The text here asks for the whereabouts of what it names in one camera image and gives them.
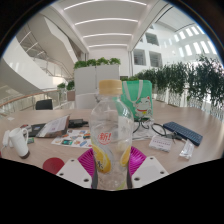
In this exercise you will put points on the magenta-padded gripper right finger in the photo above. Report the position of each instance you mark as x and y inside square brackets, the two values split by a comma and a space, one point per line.
[148, 170]

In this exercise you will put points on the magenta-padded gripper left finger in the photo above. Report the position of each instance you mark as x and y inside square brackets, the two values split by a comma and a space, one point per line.
[75, 171]

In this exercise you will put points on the clear lemon drink bottle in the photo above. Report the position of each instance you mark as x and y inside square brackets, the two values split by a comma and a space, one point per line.
[111, 133]

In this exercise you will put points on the flat round red coaster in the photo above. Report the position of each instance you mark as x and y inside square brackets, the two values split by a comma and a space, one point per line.
[53, 165]

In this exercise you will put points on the white printed card box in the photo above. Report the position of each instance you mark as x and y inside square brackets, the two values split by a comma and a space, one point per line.
[161, 143]

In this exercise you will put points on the clear plastic packet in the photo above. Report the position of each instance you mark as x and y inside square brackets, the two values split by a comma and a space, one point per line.
[186, 149]

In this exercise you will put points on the black power adapter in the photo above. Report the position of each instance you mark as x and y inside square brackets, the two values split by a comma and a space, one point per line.
[78, 123]

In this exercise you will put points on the printed brochure booklet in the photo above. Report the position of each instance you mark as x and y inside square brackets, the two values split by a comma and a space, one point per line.
[53, 126]

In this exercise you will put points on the white ceramic mug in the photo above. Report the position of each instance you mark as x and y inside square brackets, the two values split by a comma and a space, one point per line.
[18, 143]

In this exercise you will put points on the black and red small box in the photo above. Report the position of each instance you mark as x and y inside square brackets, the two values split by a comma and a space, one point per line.
[26, 127]

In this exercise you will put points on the green cat print tote bag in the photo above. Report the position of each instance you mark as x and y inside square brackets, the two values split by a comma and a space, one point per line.
[141, 100]

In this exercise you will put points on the black office chair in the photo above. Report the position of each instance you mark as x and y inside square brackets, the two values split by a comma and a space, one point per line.
[44, 104]

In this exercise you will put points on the white power strip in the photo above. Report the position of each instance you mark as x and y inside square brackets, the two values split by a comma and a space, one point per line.
[6, 138]

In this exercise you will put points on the white planter box with plants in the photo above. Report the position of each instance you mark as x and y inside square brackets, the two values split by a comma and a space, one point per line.
[96, 80]

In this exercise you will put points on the green hedge plant row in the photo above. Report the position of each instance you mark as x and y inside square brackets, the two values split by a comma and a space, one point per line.
[186, 80]

